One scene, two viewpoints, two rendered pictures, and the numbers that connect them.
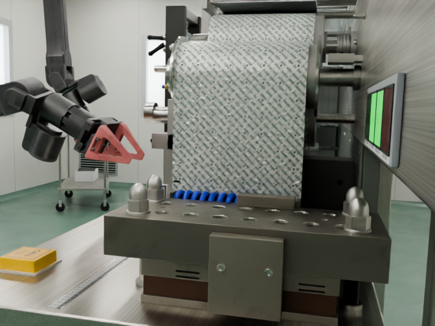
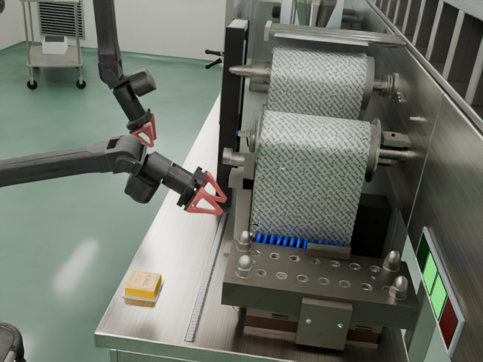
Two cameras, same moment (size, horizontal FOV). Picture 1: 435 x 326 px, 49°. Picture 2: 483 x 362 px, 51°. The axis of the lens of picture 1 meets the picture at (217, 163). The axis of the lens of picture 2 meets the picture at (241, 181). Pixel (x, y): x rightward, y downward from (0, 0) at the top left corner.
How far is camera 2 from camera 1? 0.58 m
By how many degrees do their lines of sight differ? 22
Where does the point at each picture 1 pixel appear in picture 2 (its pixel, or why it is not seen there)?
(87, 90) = (139, 87)
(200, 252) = (292, 307)
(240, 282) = (320, 329)
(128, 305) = (238, 335)
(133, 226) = (244, 289)
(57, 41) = (109, 39)
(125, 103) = not seen: outside the picture
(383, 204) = not seen: hidden behind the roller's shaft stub
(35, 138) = (137, 187)
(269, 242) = (343, 309)
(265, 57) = (336, 143)
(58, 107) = (159, 167)
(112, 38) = not seen: outside the picture
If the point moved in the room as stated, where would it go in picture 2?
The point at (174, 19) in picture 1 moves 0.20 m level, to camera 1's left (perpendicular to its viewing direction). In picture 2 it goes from (233, 40) to (157, 36)
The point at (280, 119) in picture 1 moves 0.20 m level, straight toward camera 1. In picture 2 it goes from (342, 189) to (359, 239)
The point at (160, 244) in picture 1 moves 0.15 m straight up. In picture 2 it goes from (263, 301) to (271, 240)
